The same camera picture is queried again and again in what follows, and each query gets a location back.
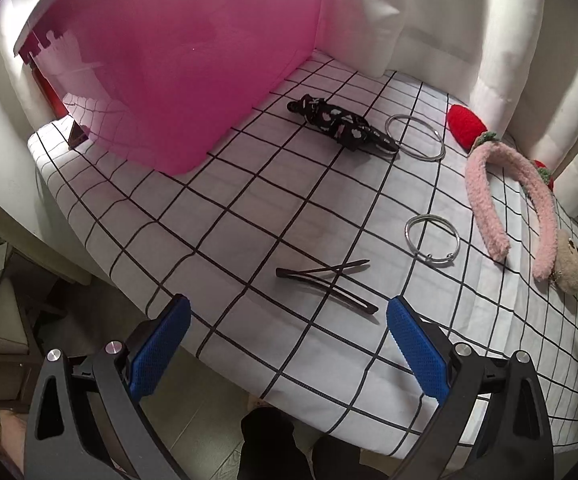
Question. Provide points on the black long hair clip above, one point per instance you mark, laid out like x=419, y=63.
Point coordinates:
x=349, y=266
x=314, y=280

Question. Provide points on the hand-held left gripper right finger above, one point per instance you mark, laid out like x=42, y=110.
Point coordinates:
x=416, y=347

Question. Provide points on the small silver bangle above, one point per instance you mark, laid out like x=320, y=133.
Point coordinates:
x=409, y=230

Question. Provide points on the white curtain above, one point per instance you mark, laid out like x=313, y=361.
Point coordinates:
x=449, y=15

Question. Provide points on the wooden side furniture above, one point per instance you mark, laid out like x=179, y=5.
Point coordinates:
x=4, y=320

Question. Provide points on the person's black trouser leg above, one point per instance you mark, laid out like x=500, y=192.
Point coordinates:
x=279, y=445

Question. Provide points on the black patterned bow hair clip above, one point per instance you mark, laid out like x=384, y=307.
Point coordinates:
x=339, y=122

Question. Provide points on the pink translucent plastic box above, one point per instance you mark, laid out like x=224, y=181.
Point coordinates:
x=169, y=60

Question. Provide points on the pink fuzzy strawberry headband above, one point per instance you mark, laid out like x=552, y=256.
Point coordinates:
x=494, y=200

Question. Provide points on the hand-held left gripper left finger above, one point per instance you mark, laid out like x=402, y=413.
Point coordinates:
x=156, y=345

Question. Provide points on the large silver bangle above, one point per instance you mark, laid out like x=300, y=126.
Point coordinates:
x=393, y=125

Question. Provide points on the white black checkered tablecloth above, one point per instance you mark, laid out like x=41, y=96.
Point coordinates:
x=269, y=220

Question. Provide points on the beige plush bear charm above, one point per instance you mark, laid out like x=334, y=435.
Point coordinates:
x=569, y=260

